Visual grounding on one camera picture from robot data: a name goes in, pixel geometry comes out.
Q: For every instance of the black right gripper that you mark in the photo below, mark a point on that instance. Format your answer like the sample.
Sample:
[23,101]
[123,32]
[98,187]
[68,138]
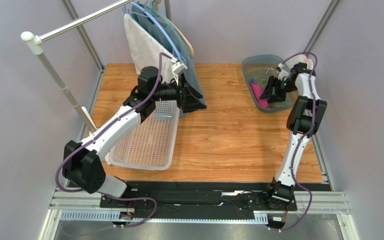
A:
[276,89]

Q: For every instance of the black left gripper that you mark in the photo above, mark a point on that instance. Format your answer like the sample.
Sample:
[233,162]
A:
[189,97]

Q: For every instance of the magenta paper napkin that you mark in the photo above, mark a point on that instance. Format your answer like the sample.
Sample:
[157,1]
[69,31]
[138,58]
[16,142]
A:
[257,92]

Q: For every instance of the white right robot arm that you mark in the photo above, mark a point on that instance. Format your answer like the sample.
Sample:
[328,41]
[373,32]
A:
[303,122]

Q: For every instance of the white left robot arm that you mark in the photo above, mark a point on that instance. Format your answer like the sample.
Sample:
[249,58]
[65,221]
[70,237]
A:
[82,163]

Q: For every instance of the blue-grey shirt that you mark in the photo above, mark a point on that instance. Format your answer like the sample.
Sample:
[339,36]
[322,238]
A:
[149,33]

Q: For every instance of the transparent teal plastic lid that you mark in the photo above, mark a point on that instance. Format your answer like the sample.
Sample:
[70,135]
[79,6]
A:
[261,67]

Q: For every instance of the white mesh laundry bag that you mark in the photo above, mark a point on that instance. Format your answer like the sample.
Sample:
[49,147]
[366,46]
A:
[301,64]

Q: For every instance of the white plastic basket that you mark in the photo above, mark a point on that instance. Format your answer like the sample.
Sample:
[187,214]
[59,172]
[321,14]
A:
[150,146]

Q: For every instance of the white towel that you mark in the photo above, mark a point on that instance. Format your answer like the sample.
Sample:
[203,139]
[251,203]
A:
[144,40]

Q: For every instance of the green clothes hanger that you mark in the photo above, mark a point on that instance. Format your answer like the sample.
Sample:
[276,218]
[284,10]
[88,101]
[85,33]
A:
[153,7]

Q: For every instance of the blue clothes hanger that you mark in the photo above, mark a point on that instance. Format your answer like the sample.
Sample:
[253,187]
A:
[173,41]

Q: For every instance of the wooden clothes hanger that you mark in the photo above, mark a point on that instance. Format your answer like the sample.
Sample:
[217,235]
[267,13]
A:
[168,16]

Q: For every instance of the white clothes rack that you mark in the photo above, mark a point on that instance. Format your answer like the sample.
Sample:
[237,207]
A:
[66,56]

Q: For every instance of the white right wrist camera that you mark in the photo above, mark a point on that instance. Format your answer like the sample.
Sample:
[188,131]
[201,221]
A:
[283,74]

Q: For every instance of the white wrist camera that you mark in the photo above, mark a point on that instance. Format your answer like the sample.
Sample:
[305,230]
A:
[177,69]
[283,74]

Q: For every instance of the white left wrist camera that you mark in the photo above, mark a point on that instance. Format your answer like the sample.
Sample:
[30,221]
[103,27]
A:
[177,69]

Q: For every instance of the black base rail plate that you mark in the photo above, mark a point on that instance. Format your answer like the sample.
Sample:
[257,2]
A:
[198,200]

